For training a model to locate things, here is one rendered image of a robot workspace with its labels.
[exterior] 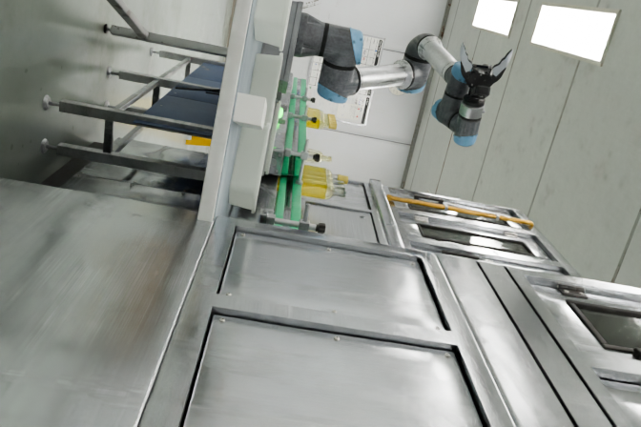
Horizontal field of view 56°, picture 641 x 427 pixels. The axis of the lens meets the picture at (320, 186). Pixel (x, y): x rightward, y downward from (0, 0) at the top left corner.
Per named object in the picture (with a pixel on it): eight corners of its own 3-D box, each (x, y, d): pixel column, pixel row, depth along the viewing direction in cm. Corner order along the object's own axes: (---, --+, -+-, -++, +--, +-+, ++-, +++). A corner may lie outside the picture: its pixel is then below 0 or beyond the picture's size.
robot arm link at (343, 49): (329, 18, 209) (367, 27, 210) (320, 55, 216) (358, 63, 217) (329, 28, 199) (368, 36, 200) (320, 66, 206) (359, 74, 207)
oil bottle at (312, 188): (276, 191, 225) (332, 201, 227) (279, 177, 224) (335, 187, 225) (277, 186, 231) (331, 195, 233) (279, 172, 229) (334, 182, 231)
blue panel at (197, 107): (128, 167, 222) (242, 188, 225) (133, 121, 216) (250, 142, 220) (199, 91, 372) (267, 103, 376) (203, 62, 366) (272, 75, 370)
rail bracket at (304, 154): (279, 181, 215) (314, 188, 216) (287, 136, 210) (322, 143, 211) (279, 178, 218) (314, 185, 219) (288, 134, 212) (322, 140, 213)
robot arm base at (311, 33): (302, 8, 198) (332, 14, 199) (300, 15, 213) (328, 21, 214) (294, 53, 199) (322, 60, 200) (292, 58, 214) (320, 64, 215)
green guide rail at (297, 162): (280, 174, 219) (301, 178, 219) (280, 172, 218) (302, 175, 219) (291, 90, 384) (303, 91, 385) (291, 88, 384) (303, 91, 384)
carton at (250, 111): (237, 92, 128) (265, 97, 129) (243, 101, 152) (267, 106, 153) (233, 120, 128) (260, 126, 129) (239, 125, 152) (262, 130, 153)
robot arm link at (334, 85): (316, 54, 210) (418, 48, 245) (307, 94, 218) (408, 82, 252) (338, 68, 203) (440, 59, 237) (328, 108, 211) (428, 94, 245)
